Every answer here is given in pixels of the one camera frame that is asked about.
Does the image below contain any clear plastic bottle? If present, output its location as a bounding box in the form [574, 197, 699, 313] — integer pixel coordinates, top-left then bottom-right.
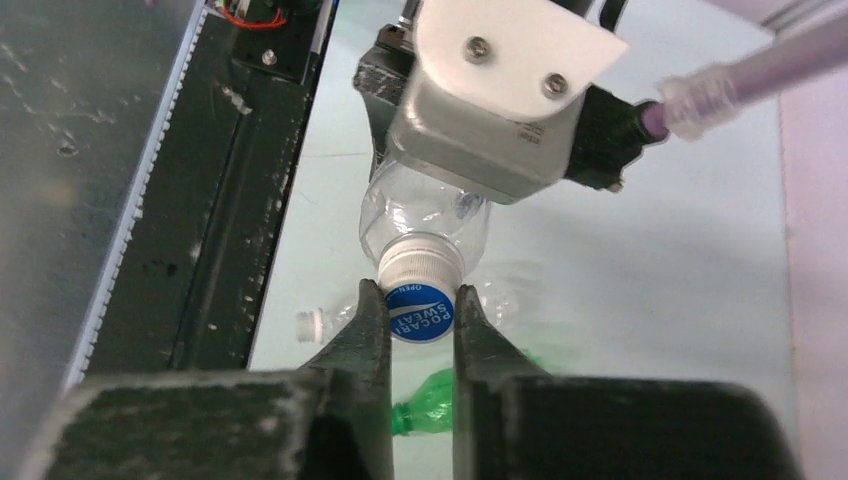
[359, 160, 492, 295]

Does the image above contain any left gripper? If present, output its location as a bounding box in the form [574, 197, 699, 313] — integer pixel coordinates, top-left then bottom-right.
[352, 24, 416, 179]

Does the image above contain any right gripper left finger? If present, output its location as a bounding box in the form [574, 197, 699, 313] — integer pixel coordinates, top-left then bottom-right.
[298, 280, 394, 479]

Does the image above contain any clear bottle lying on table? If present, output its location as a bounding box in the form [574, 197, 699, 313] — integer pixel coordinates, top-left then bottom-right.
[295, 278, 519, 346]

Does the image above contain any green plastic bottle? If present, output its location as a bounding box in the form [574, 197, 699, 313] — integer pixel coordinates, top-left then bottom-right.
[390, 354, 545, 439]

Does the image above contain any blue white bottle cap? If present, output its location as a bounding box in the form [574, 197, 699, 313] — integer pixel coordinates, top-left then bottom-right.
[385, 283, 455, 343]

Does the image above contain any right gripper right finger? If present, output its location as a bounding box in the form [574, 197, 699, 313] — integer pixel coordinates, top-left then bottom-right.
[453, 285, 550, 479]

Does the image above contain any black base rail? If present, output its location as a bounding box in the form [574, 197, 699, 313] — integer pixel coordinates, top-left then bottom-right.
[86, 1, 337, 376]

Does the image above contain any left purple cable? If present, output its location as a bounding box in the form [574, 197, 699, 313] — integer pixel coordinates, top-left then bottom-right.
[642, 13, 848, 142]

